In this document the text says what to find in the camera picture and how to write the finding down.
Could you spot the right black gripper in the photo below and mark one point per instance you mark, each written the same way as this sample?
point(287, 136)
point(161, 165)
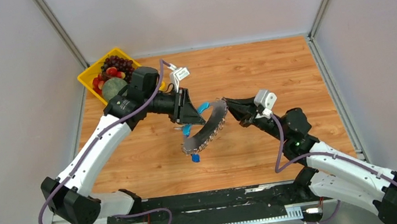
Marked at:
point(244, 110)

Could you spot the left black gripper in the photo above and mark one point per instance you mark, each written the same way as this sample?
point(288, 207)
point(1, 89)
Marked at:
point(184, 112)

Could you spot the metal key plate blue handle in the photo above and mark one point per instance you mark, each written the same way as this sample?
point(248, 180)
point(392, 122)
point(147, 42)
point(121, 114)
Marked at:
point(193, 144)

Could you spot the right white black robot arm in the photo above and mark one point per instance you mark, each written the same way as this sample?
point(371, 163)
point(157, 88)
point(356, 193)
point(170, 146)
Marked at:
point(327, 172)

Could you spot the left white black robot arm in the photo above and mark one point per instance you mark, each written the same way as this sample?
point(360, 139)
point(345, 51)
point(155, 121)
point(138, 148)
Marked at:
point(149, 91)

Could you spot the key with blue tag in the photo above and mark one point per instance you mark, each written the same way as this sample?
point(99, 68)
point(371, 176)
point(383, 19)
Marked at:
point(195, 157)

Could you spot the dark purple grape bunch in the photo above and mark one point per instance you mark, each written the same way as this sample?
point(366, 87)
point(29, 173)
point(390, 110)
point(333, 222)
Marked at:
point(117, 67)

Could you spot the green melon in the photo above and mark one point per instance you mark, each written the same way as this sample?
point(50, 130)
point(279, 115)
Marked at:
point(112, 87)

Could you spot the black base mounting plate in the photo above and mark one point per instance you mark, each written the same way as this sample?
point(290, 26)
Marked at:
point(280, 201)

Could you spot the yellow plastic fruit basket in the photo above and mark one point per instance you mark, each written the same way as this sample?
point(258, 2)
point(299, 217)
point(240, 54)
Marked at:
point(94, 70)

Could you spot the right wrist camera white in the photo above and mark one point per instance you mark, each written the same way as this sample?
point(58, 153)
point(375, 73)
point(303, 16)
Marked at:
point(264, 101)

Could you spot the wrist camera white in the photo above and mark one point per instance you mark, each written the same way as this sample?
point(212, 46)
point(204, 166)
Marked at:
point(177, 74)
point(264, 101)

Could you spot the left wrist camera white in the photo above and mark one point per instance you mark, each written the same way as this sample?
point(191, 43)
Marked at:
point(177, 74)

